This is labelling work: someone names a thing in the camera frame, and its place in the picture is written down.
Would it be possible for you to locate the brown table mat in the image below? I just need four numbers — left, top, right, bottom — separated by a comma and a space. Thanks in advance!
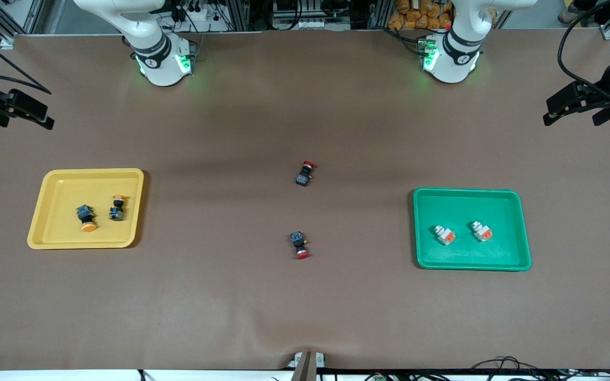
0, 29, 610, 371

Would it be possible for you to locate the black cable bundle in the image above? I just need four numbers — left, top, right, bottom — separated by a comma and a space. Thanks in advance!
472, 356, 610, 381

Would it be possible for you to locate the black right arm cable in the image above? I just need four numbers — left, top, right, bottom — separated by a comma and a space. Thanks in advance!
0, 28, 53, 96

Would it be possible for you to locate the white power strip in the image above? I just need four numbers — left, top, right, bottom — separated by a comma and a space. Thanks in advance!
274, 18, 334, 31

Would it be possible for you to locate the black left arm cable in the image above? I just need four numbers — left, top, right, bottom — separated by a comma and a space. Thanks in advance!
557, 0, 610, 104

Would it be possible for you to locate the red push button switch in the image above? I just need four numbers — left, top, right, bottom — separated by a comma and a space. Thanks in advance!
294, 160, 318, 187
290, 231, 311, 260

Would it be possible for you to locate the yellow plastic tray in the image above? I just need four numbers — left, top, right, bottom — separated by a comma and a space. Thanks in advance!
26, 168, 145, 250

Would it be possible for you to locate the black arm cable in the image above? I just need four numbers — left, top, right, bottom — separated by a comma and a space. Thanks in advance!
0, 28, 53, 96
557, 0, 610, 104

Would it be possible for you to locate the orange snack bag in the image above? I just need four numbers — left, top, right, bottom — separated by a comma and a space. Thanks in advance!
387, 0, 455, 31

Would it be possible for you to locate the yellow push button switch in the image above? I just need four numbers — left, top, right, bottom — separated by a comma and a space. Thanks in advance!
75, 204, 98, 233
108, 195, 128, 222

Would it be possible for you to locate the green plastic tray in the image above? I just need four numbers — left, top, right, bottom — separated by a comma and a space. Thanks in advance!
412, 188, 533, 272

